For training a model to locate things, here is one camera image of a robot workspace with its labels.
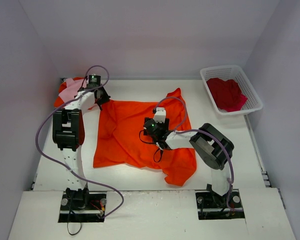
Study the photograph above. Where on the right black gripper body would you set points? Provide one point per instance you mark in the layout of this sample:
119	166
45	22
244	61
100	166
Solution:
147	128

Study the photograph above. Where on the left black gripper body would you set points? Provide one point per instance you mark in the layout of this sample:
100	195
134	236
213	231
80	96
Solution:
101	97

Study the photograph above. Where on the orange t shirt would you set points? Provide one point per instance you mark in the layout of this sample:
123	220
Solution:
119	142
85	103

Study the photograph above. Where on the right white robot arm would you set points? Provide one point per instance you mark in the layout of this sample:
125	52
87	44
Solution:
214	148

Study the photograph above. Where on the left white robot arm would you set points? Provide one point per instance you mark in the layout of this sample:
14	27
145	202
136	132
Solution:
68	131

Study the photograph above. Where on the pink folded t shirt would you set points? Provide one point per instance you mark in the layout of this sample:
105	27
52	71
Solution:
69	88

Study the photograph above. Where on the orange folded t shirt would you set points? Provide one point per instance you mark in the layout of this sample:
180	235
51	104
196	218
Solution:
85	103

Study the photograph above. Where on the red t shirt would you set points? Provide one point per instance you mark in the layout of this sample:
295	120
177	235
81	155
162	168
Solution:
227	94

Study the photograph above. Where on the white plastic basket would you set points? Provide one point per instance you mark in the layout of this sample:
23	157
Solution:
235	72

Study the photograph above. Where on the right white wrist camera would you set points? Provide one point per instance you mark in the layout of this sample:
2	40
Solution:
159	115

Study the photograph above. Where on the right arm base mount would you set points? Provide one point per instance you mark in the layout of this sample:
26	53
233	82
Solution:
211	206

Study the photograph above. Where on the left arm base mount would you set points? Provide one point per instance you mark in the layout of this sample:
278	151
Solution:
79	212

